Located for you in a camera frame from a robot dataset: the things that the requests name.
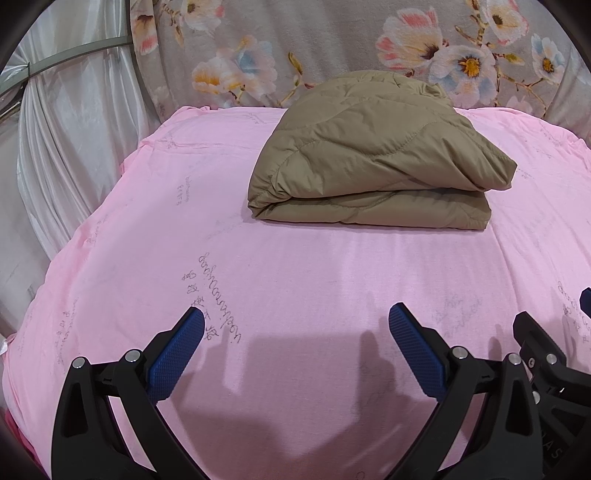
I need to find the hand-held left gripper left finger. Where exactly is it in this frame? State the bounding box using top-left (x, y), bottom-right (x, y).
top-left (52, 307), bottom-right (206, 480)

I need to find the pink printed bed sheet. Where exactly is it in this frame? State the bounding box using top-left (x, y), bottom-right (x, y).
top-left (0, 105), bottom-right (591, 480)

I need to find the khaki quilted jacket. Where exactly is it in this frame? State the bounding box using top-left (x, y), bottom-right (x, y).
top-left (247, 70), bottom-right (518, 230)

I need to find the white satin curtain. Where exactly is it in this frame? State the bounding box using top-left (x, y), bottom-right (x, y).
top-left (0, 0), bottom-right (162, 333)

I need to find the grey metal rail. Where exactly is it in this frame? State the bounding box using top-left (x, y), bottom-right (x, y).
top-left (0, 36), bottom-right (134, 97)

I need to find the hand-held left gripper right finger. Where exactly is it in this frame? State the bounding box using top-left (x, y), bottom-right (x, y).
top-left (379, 303), bottom-right (546, 480)

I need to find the dark pink cloth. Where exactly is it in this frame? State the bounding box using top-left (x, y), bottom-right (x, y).
top-left (4, 408), bottom-right (38, 467)

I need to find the grey floral blanket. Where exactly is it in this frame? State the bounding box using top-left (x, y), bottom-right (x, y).
top-left (129, 0), bottom-right (591, 148)

